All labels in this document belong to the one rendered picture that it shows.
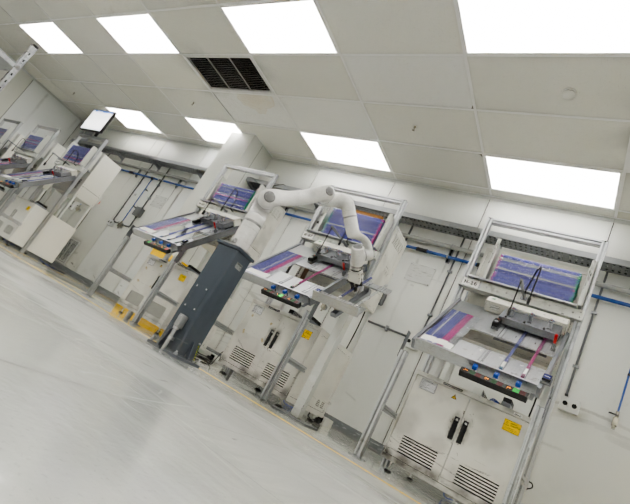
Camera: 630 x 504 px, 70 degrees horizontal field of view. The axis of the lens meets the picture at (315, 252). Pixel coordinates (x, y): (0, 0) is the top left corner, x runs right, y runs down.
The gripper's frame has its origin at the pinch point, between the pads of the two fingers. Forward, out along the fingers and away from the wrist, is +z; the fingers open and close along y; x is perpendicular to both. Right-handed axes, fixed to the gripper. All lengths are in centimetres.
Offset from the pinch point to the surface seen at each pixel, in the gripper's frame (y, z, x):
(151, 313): 183, 79, 36
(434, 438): -81, 51, 39
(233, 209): 180, 9, -69
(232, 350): 80, 68, 38
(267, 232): 158, 37, -95
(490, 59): -18, -140, -154
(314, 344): 18, 45, 18
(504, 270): -80, -16, -61
